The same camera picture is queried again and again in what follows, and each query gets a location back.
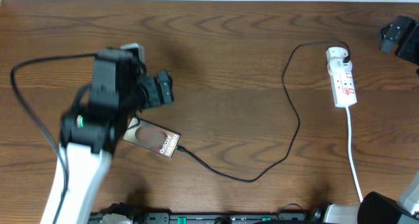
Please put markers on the white USB charger adapter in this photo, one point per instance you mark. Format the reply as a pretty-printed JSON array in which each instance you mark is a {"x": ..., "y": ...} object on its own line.
[{"x": 336, "y": 61}]

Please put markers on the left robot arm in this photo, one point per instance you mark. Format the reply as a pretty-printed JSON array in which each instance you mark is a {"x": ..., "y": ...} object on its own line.
[{"x": 89, "y": 133}]

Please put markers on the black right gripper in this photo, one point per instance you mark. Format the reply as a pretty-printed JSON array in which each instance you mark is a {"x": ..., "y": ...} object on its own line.
[{"x": 408, "y": 50}]

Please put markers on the white power strip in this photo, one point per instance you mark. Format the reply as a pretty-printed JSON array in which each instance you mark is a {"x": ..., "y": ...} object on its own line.
[{"x": 343, "y": 88}]

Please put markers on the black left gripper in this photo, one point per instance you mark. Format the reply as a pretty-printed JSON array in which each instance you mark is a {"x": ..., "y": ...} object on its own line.
[{"x": 158, "y": 90}]

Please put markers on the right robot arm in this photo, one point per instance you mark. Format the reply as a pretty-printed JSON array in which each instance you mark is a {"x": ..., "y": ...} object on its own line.
[{"x": 374, "y": 207}]

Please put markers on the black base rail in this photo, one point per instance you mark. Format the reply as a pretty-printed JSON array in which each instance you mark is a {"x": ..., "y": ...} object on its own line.
[{"x": 164, "y": 218}]

